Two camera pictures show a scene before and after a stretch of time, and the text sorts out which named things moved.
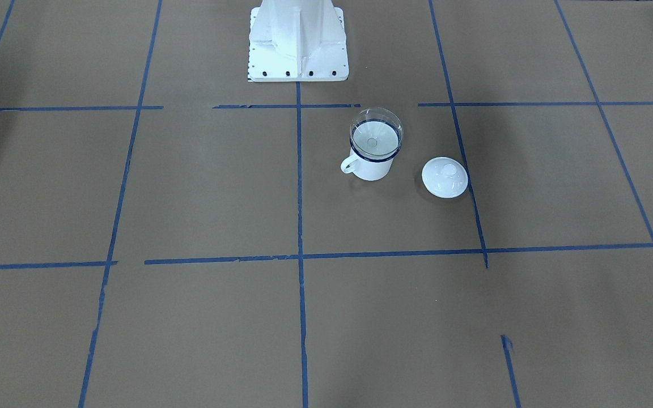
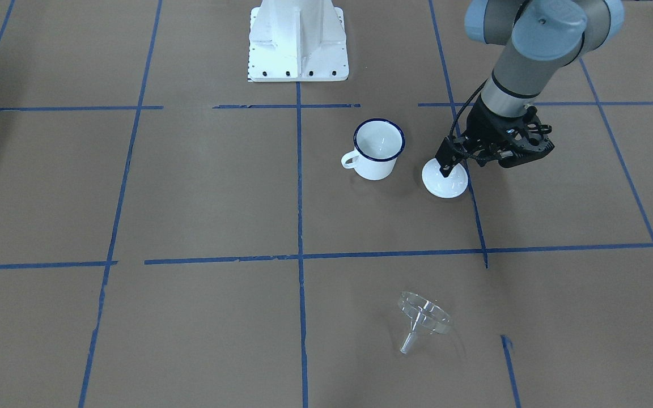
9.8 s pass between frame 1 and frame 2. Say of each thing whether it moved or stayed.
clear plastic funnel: moved
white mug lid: stayed
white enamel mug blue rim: stayed
